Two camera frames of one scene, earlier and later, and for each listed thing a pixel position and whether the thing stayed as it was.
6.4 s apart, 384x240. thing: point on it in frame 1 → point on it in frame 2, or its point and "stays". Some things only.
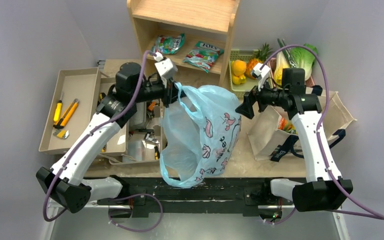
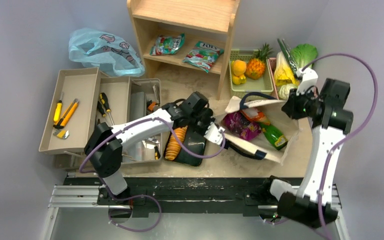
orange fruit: [239, 67] stays
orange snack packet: [287, 125] → [255, 115]
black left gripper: [164, 88] → [209, 121]
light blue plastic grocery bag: [200, 129] → [112, 54]
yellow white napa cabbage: [281, 63] stays
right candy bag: [203, 55] stays
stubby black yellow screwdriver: [157, 153] stays
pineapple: [260, 58] stays
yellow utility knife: [67, 115] stays
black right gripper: [256, 98] → [293, 108]
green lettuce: [304, 58] stays
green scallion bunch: [289, 59] stays
